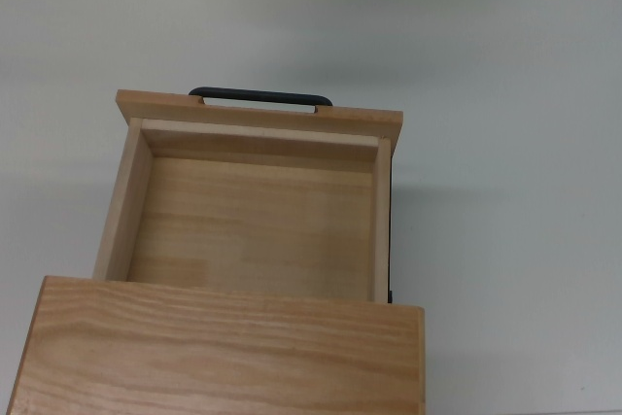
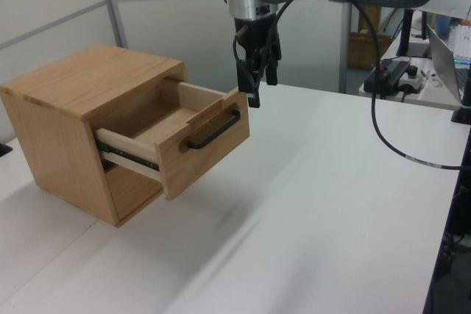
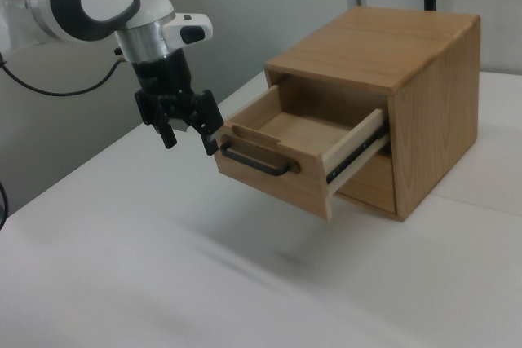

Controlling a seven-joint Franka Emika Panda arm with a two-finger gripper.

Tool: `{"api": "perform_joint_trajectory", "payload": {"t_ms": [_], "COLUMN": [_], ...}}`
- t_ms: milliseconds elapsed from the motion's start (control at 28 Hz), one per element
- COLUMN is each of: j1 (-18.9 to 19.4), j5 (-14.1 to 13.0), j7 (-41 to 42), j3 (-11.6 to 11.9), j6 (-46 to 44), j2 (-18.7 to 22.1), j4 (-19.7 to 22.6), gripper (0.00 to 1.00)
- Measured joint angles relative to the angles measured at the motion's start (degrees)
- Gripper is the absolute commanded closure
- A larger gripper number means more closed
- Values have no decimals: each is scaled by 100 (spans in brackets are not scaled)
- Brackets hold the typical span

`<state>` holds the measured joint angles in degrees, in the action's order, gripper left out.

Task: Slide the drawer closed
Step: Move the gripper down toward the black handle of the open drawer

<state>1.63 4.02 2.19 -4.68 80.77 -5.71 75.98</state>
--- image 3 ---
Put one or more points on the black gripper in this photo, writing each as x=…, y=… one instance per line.
x=163, y=75

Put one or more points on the black metal drawer slide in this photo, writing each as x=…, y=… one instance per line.
x=355, y=153

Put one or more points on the wooden two-drawer cabinet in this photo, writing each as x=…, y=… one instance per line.
x=367, y=46

